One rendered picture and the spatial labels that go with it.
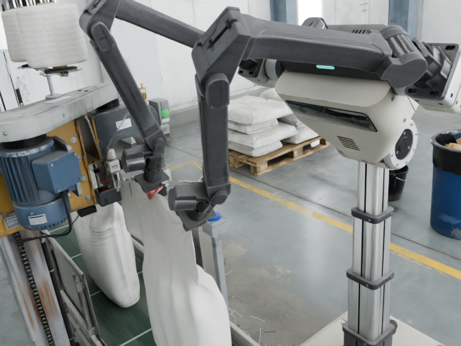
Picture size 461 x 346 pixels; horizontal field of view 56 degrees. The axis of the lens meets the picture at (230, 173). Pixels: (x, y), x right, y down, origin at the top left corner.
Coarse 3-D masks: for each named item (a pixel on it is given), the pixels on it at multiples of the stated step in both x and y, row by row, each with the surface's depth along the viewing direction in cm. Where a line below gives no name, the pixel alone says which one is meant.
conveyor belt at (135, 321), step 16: (64, 224) 286; (64, 240) 266; (80, 256) 247; (96, 288) 217; (144, 288) 213; (96, 304) 205; (112, 304) 204; (144, 304) 202; (112, 320) 194; (128, 320) 193; (144, 320) 192; (112, 336) 184; (128, 336) 183; (144, 336) 182
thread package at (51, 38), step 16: (16, 16) 115; (32, 16) 112; (48, 16) 112; (64, 16) 115; (32, 32) 113; (48, 32) 113; (64, 32) 115; (80, 32) 120; (32, 48) 115; (48, 48) 115; (64, 48) 116; (80, 48) 120; (32, 64) 117; (48, 64) 116; (64, 64) 117
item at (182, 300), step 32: (128, 192) 161; (128, 224) 166; (160, 224) 151; (160, 256) 152; (192, 256) 130; (160, 288) 145; (192, 288) 135; (160, 320) 154; (192, 320) 135; (224, 320) 141
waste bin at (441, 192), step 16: (432, 144) 288; (432, 160) 296; (448, 160) 278; (432, 176) 303; (448, 176) 283; (432, 192) 304; (448, 192) 287; (432, 208) 307; (448, 208) 291; (432, 224) 310; (448, 224) 295
